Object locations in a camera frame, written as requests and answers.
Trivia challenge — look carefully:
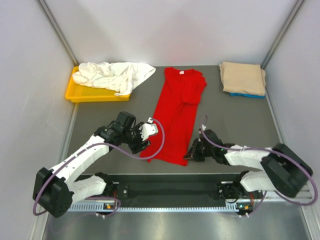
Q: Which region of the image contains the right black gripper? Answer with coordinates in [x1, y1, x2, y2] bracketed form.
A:
[184, 138, 215, 162]

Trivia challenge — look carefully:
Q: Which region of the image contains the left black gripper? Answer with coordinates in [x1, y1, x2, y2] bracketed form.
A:
[122, 122, 151, 154]

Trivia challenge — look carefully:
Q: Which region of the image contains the red t-shirt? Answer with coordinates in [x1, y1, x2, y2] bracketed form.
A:
[153, 67, 207, 166]

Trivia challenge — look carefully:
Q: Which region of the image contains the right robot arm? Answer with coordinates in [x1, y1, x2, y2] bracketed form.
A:
[183, 128, 313, 199]

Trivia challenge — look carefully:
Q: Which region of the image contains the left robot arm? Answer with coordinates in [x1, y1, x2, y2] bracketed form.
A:
[32, 111, 158, 218]

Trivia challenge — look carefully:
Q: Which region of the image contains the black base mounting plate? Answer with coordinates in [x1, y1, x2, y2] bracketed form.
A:
[84, 173, 258, 207]

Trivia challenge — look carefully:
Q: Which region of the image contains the white t-shirt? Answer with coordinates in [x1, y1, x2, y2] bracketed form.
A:
[72, 62, 156, 97]

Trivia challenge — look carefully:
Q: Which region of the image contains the yellow plastic bin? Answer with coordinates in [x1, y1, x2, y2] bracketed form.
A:
[65, 66, 131, 103]

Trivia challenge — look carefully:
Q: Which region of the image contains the folded blue t-shirt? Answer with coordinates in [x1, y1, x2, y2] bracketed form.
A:
[229, 92, 265, 99]

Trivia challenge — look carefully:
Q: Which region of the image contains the folded beige t-shirt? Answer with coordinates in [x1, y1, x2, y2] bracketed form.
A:
[219, 61, 266, 96]

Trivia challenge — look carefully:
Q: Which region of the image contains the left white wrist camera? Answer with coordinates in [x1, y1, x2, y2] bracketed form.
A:
[139, 117, 159, 141]

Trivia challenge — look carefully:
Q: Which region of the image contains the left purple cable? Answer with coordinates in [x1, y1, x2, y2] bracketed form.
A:
[32, 117, 166, 218]

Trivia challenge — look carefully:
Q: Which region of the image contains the purple cable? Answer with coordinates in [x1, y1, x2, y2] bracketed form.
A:
[200, 114, 320, 218]
[32, 117, 166, 218]

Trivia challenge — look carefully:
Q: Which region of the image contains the slotted grey cable duct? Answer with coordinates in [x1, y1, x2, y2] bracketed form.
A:
[67, 201, 253, 213]

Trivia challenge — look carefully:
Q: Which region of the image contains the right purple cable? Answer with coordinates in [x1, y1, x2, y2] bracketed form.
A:
[200, 114, 320, 218]

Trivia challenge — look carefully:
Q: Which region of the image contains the aluminium frame rail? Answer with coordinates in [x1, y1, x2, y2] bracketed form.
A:
[42, 186, 314, 240]

